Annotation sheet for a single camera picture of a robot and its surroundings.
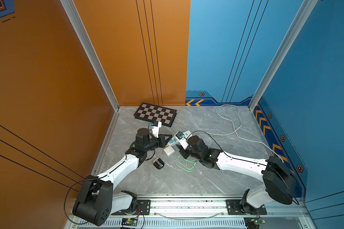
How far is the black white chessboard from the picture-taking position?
1.10m

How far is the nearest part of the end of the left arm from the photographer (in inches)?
26.4

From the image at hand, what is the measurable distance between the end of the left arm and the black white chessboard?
34 centimetres
